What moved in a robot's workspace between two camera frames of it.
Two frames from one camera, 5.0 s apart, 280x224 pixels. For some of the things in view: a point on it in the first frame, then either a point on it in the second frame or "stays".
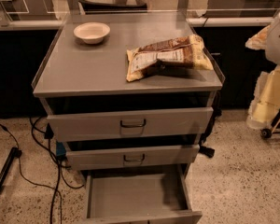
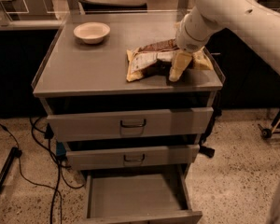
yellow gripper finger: x=272 y=94 → x=180 y=62
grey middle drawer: x=131 y=157 stays
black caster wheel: x=210 y=152 stays
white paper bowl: x=92 y=33 stays
